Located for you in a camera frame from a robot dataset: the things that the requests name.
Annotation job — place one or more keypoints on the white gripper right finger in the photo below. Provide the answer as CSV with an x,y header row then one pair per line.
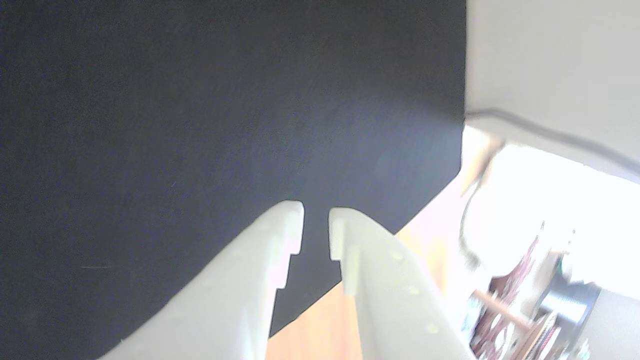
x,y
395,300

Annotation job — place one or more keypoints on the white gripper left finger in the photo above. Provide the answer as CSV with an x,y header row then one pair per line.
x,y
235,290

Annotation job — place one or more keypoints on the black desk mat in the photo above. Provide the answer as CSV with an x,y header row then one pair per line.
x,y
150,125

